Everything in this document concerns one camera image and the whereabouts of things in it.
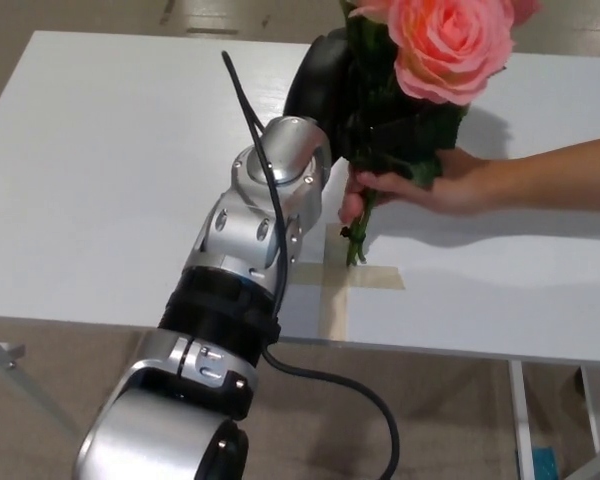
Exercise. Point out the pink rose bouquet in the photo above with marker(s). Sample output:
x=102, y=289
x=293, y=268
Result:
x=450, y=50

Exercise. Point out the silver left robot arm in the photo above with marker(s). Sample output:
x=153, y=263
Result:
x=260, y=210

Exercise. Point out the person's bare hand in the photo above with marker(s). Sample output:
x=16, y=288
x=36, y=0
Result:
x=445, y=190

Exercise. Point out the white table leg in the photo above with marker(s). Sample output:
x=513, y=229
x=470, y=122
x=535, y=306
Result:
x=522, y=425
x=591, y=410

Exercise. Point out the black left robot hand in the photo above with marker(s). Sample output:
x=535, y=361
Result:
x=322, y=85

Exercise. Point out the grey metal frame bar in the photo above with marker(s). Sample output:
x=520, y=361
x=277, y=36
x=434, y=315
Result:
x=40, y=400

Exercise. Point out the beige masking tape strip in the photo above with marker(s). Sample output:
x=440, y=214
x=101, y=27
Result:
x=334, y=310
x=380, y=277

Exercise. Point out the blue floor marker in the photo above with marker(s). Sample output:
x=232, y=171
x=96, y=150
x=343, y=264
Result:
x=539, y=465

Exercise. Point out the person's bare forearm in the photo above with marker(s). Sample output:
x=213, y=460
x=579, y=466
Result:
x=555, y=180

